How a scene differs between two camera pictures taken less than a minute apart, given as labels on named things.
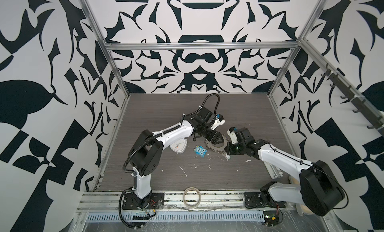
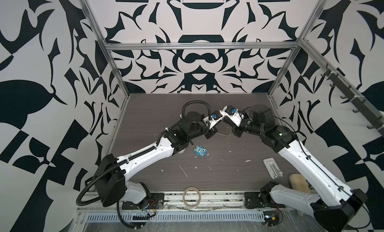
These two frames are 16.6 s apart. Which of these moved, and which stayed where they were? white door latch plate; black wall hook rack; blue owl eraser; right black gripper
Moved: right black gripper
Stayed: white door latch plate; blue owl eraser; black wall hook rack
